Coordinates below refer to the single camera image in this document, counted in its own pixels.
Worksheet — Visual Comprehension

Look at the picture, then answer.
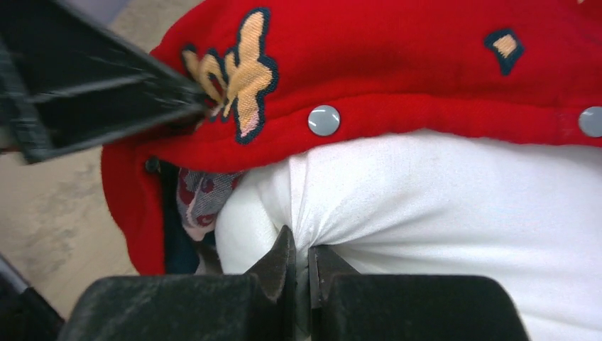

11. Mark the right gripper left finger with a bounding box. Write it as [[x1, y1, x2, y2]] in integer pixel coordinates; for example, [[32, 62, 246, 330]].
[[59, 227, 295, 341]]

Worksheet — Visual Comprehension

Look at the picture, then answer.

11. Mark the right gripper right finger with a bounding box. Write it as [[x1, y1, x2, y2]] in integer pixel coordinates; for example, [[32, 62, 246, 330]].
[[308, 246, 528, 341]]

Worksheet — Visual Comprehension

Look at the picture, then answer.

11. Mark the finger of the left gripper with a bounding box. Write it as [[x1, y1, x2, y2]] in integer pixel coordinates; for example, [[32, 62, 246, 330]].
[[1, 1, 207, 163]]

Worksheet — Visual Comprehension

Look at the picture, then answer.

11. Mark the white pillow insert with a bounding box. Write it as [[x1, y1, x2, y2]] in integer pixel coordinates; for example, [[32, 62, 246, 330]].
[[215, 131, 601, 340]]

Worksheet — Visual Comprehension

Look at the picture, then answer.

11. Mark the red printed pillowcase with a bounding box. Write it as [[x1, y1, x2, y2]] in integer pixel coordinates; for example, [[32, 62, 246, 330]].
[[101, 1, 601, 275]]

